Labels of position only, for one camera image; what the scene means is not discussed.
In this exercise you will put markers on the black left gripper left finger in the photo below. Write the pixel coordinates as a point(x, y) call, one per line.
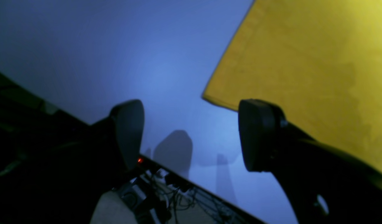
point(78, 174)

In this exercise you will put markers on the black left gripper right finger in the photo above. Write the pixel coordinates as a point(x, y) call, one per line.
point(323, 184)

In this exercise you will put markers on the yellow T-shirt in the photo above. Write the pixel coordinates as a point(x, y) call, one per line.
point(320, 61)

